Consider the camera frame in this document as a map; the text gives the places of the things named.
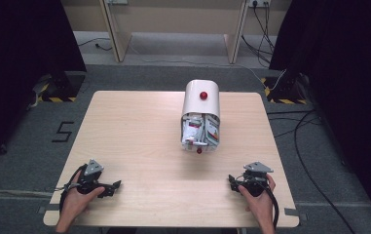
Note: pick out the white box with red knobs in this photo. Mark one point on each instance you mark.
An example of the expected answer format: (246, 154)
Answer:
(201, 104)

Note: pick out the packet with red green print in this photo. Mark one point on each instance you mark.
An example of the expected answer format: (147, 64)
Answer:
(213, 133)

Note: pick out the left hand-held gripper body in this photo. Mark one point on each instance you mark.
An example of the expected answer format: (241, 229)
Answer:
(87, 180)

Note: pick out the white packet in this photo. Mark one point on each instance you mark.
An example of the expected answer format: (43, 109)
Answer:
(191, 130)

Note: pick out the white wall socket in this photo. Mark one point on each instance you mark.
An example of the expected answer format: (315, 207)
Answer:
(259, 3)

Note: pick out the person's left hand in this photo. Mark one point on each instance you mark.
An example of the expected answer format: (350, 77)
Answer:
(74, 203)

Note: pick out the black curtain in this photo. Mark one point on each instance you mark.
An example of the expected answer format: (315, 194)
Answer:
(342, 65)
(20, 48)

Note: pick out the grey tape strip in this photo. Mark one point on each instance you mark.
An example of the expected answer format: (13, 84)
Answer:
(43, 209)
(295, 214)

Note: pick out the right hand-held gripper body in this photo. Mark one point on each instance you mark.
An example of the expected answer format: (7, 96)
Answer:
(254, 178)

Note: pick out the pale wooden desk frame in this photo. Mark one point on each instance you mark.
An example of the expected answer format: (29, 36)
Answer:
(121, 35)

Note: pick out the stand base with striped tape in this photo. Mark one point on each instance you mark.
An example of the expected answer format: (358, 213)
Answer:
(285, 92)
(58, 91)

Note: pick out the person's right hand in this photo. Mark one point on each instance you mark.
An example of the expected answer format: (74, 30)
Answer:
(261, 204)

